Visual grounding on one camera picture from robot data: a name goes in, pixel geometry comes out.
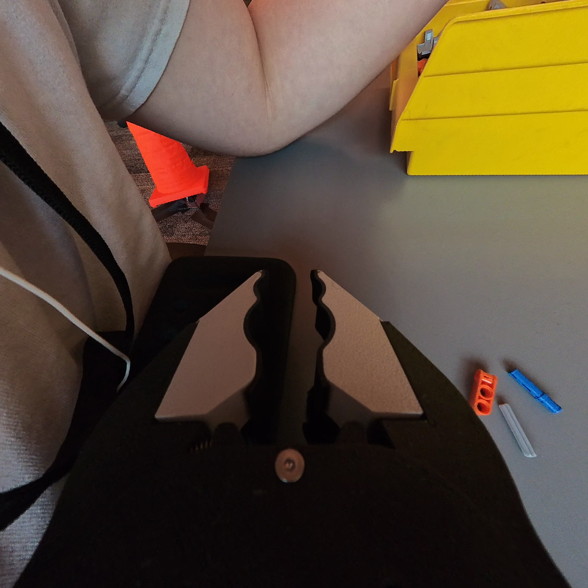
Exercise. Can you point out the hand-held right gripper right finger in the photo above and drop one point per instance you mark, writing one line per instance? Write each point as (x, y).
(367, 367)

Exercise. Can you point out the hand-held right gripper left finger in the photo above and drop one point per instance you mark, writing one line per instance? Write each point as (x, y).
(216, 367)

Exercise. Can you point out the small orange toy beam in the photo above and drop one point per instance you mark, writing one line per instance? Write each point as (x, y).
(483, 393)

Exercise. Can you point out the light grey toy axle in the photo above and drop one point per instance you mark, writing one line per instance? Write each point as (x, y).
(517, 429)

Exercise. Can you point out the blue toy pin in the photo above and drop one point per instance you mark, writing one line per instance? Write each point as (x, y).
(533, 390)

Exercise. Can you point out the yellow plastic bin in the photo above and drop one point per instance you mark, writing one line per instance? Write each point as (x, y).
(505, 115)

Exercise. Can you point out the pile of toy building parts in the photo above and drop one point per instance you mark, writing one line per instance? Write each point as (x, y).
(427, 46)

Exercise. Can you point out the person's left forearm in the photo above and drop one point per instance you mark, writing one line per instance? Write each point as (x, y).
(330, 69)

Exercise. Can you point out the black studded foam mat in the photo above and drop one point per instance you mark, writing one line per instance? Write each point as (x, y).
(197, 285)

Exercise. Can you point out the black tripod legs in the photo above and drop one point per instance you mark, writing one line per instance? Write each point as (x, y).
(197, 211)

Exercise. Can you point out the orange traffic cone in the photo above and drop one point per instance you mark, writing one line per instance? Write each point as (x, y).
(170, 165)

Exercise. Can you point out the light grey shirt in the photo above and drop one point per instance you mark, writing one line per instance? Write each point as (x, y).
(55, 183)

